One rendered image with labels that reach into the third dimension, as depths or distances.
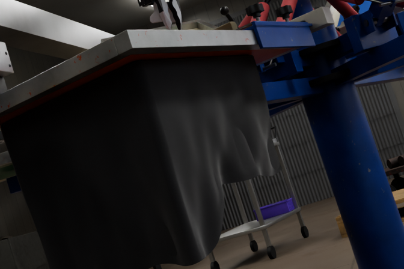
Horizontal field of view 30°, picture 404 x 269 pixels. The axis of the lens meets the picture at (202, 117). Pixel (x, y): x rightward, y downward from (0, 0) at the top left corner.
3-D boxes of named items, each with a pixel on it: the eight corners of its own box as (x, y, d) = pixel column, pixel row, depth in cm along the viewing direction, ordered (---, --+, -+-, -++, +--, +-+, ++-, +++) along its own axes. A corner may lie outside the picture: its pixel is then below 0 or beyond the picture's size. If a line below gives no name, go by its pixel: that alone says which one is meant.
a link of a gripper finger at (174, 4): (172, 35, 218) (159, 5, 217) (188, 27, 214) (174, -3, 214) (167, 37, 215) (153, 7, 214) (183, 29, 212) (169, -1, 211)
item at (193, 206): (205, 259, 150) (142, 59, 154) (190, 262, 152) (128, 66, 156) (305, 212, 189) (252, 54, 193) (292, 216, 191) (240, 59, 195)
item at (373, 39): (380, 36, 222) (367, -2, 223) (177, 117, 265) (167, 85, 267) (454, 35, 290) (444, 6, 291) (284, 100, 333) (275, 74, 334)
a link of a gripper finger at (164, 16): (157, 37, 211) (151, 7, 213) (173, 29, 208) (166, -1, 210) (150, 35, 209) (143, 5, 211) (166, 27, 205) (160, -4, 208)
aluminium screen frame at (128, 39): (132, 48, 142) (126, 29, 142) (-52, 138, 174) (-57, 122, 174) (311, 42, 207) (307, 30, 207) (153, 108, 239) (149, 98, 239)
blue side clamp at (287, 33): (263, 47, 181) (254, 20, 182) (246, 54, 184) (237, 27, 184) (315, 45, 206) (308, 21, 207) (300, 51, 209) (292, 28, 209)
